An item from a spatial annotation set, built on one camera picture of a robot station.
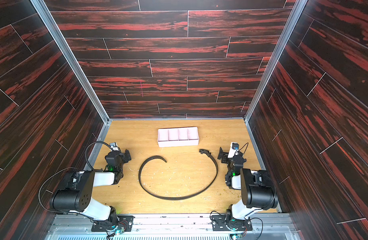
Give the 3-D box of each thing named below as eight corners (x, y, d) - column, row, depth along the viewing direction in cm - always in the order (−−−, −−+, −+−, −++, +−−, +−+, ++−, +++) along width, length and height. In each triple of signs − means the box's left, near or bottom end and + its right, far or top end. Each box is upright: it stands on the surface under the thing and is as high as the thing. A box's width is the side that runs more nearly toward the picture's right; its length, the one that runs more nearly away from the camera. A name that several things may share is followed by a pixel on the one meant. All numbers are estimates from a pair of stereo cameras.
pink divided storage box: (157, 147, 106) (156, 143, 102) (159, 131, 115) (158, 126, 112) (198, 147, 106) (199, 143, 102) (197, 130, 115) (198, 126, 111)
